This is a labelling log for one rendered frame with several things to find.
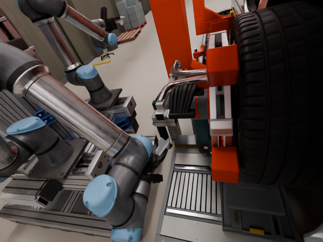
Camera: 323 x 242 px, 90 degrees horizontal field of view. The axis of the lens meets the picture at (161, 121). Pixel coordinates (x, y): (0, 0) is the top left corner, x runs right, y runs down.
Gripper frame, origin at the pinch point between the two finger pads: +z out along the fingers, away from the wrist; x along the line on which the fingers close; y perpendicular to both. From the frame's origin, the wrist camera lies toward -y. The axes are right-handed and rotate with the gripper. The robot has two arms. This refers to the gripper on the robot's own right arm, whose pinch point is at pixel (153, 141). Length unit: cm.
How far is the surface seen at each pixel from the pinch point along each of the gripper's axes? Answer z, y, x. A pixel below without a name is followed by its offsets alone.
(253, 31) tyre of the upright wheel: 6.6, 25.7, -40.9
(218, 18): 250, -14, -53
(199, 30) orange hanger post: 252, -19, -22
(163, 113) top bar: 0.4, 12.1, -9.5
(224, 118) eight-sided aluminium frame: -6.2, 9.1, -28.7
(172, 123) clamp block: 1.5, 5.6, -10.4
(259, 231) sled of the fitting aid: -9, -73, -32
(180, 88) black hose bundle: 4.2, 17.3, -17.5
